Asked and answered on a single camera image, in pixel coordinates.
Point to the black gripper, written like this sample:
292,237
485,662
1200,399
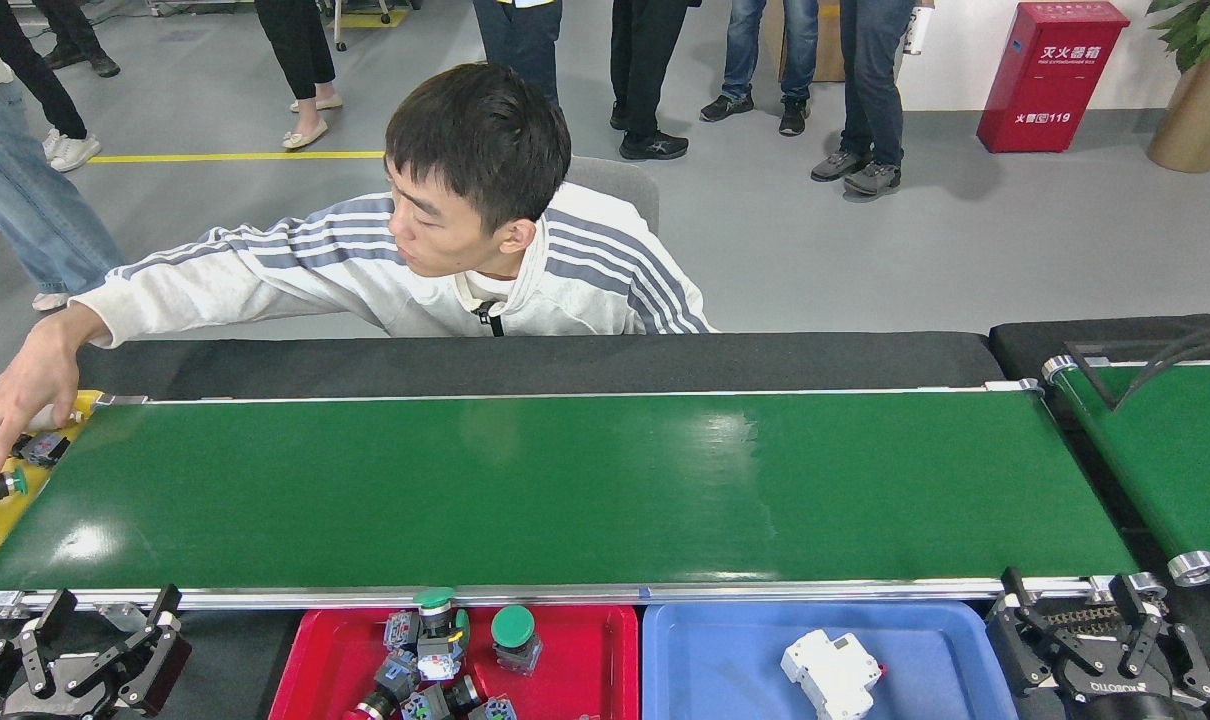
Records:
50,713
1120,700

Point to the white circuit breaker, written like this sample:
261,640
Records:
830,670

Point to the yellow push button switch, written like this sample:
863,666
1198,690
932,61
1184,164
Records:
493,710

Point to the narrow green conveyor belt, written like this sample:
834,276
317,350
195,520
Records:
1165,460

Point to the blue plastic tray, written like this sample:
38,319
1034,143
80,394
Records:
715,670

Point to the red plastic tray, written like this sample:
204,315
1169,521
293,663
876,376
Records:
585,670

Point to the wide green conveyor belt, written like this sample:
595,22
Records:
565,490

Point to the person's right hand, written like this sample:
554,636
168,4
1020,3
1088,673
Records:
35,390

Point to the white light bulb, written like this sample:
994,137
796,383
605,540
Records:
65,415

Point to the standing person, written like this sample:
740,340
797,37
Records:
35,70
295,40
650,70
25,200
755,50
875,80

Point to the potted green plant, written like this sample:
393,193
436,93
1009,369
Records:
1195,120

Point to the red fire extinguisher cabinet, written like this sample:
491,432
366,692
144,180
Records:
1050,85

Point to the seated person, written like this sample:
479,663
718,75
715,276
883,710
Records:
565,270

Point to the white flask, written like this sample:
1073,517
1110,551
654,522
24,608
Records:
918,30

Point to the brown cardboard box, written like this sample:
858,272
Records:
830,55

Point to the grey chair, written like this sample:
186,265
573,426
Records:
620,185

